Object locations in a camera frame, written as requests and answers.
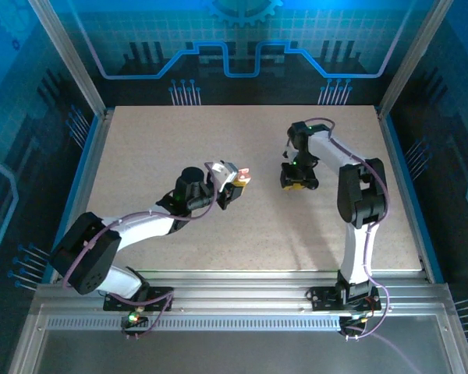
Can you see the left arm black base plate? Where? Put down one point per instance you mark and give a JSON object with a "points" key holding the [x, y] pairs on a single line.
{"points": [[160, 302]]}

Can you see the aluminium frame cross rail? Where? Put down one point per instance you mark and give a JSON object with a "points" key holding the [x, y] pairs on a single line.
{"points": [[238, 292]]}

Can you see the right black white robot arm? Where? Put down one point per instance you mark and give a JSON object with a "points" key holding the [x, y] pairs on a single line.
{"points": [[362, 195]]}

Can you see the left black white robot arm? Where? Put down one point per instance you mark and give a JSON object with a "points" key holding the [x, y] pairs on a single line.
{"points": [[86, 253]]}

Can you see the small LED circuit board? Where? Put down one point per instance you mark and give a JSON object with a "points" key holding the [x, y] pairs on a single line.
{"points": [[355, 320], [134, 318]]}

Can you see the grey metal panel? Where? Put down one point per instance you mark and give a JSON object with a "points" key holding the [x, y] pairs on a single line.
{"points": [[234, 350]]}

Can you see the pink earbud charging case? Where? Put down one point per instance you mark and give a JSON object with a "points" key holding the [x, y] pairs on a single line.
{"points": [[245, 177]]}

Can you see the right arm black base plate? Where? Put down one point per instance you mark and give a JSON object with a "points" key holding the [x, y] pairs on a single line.
{"points": [[323, 300]]}

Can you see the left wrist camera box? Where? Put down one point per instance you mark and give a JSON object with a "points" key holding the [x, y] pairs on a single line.
{"points": [[222, 171]]}

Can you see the aluminium frame post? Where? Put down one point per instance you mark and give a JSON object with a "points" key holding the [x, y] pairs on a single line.
{"points": [[71, 58], [412, 58]]}

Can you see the aluminium table side rail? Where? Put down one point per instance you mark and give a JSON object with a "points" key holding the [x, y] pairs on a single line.
{"points": [[394, 156], [95, 156]]}

